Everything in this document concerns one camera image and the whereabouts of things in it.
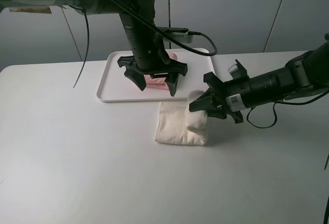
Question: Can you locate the right arm black cable bundle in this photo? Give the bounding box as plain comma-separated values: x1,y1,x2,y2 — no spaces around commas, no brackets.
246,90,329,171

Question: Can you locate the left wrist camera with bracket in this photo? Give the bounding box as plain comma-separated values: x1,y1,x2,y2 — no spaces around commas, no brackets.
157,27,193,44

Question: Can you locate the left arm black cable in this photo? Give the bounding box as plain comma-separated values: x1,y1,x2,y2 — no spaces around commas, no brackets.
71,0,218,89

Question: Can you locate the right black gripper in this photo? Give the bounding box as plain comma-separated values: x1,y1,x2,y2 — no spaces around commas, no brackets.
189,72,251,124

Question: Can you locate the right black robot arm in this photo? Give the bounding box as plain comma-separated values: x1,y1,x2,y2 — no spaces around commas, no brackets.
189,42,328,124

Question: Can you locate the white rectangular plastic tray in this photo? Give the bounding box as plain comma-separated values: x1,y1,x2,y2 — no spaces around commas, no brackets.
96,49,215,102

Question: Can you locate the cream white terry towel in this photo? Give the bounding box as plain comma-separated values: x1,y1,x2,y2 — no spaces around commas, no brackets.
155,90,208,145

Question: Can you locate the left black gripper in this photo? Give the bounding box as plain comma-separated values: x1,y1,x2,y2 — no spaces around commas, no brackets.
117,56,188,97

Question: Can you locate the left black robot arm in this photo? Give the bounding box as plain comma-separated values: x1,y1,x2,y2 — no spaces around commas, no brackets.
1,0,188,96

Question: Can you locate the pink terry towel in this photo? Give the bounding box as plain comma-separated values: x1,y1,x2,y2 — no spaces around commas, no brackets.
143,51,179,90

